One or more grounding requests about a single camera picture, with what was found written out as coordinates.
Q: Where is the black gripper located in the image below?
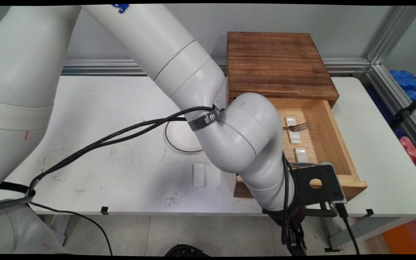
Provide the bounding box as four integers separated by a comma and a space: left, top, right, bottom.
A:
264, 207, 308, 256

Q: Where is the wooden drawer with black handle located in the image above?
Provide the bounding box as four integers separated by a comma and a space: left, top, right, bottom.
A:
234, 97, 368, 218

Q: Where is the grey table leg with foot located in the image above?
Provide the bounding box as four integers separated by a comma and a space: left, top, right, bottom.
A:
323, 216, 416, 252

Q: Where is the white cutlery rest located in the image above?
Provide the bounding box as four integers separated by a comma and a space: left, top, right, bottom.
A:
191, 162, 208, 189
284, 116, 302, 145
294, 147, 310, 164

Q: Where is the red orange floor mat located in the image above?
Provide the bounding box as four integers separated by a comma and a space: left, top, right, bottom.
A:
382, 217, 416, 255

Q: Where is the black round floor object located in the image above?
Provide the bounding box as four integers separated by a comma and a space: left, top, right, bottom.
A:
164, 244, 211, 257

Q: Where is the silver metal fork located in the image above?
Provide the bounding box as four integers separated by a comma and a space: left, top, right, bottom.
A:
282, 122, 311, 133

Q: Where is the pink plastic item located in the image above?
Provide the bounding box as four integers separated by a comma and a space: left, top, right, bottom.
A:
399, 136, 416, 166

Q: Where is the white bowl with black rim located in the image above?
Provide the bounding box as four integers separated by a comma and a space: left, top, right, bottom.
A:
165, 119, 205, 153

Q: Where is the black tripod stand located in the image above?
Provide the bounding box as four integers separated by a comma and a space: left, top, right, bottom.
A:
389, 76, 416, 131

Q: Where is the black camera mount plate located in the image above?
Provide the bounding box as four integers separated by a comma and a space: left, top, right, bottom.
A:
290, 162, 343, 209

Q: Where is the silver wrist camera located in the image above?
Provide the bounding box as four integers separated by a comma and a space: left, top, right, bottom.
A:
324, 162, 348, 205

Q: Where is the black velcro cable strap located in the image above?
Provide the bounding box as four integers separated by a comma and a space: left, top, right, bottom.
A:
0, 181, 36, 214
187, 104, 225, 132

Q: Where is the slanted aluminium frame rail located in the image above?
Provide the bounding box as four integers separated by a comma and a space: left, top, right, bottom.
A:
361, 64, 416, 162

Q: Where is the black cable with white label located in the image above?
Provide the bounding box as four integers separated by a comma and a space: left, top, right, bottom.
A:
27, 105, 226, 198

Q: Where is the plain black arm cable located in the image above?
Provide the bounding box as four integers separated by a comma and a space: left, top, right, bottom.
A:
27, 107, 226, 255

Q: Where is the upright aluminium frame post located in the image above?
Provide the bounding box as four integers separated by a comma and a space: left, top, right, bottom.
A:
366, 5, 416, 66

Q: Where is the horizontal aluminium frame rail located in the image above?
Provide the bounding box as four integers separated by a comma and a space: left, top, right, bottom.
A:
61, 57, 372, 77

